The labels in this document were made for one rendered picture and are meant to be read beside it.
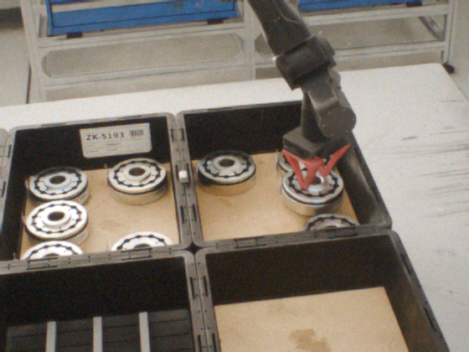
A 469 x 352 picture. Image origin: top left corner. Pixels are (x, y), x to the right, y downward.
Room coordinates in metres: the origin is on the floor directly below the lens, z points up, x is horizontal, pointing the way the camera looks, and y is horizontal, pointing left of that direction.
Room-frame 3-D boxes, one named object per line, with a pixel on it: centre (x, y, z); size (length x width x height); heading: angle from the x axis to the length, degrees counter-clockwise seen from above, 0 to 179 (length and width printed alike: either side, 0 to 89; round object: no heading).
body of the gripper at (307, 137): (1.22, -0.12, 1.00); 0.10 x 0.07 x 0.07; 135
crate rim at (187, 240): (1.18, 0.25, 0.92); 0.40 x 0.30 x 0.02; 7
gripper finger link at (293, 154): (1.22, -0.11, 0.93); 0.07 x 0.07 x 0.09; 45
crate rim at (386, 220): (1.22, -0.05, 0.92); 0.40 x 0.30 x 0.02; 7
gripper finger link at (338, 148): (1.23, -0.12, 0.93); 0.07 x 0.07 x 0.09; 45
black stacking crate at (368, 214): (1.22, -0.05, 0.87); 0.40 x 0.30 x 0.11; 7
